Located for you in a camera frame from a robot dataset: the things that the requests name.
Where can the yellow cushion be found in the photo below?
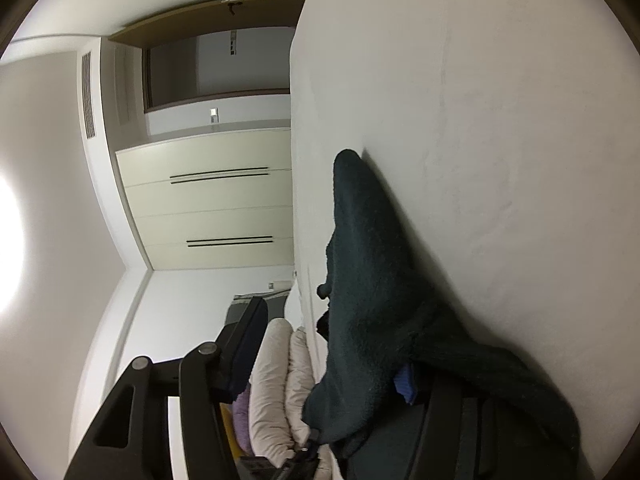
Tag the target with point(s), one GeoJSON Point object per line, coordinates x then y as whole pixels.
{"type": "Point", "coordinates": [227, 430]}

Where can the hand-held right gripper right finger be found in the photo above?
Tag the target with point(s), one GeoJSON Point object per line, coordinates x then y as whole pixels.
{"type": "Point", "coordinates": [406, 387]}

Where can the wall air vent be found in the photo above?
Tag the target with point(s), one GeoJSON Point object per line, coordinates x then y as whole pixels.
{"type": "Point", "coordinates": [88, 95]}

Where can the dark green sweater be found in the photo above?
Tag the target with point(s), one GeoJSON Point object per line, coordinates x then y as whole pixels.
{"type": "Point", "coordinates": [370, 285]}

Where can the grey blanket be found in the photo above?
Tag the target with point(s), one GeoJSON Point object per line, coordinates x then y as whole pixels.
{"type": "Point", "coordinates": [275, 302]}

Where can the purple pillow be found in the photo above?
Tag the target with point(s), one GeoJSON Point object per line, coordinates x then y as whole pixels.
{"type": "Point", "coordinates": [242, 420]}

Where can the dark object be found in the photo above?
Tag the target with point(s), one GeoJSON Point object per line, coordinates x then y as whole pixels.
{"type": "Point", "coordinates": [295, 465]}

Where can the wooden door frame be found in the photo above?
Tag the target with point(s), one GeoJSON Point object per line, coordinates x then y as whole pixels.
{"type": "Point", "coordinates": [200, 17]}

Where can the bright ceiling light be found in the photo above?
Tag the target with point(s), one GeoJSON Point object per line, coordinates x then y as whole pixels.
{"type": "Point", "coordinates": [7, 245]}

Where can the white light switch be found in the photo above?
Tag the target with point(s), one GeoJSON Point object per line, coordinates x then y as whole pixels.
{"type": "Point", "coordinates": [214, 115]}

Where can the white pillows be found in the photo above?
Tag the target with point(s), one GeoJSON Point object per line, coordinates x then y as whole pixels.
{"type": "Point", "coordinates": [272, 385]}

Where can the cream wardrobe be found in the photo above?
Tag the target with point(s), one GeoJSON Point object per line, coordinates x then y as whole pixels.
{"type": "Point", "coordinates": [215, 210]}

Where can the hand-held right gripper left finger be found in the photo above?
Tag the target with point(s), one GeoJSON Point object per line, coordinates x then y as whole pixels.
{"type": "Point", "coordinates": [200, 390]}

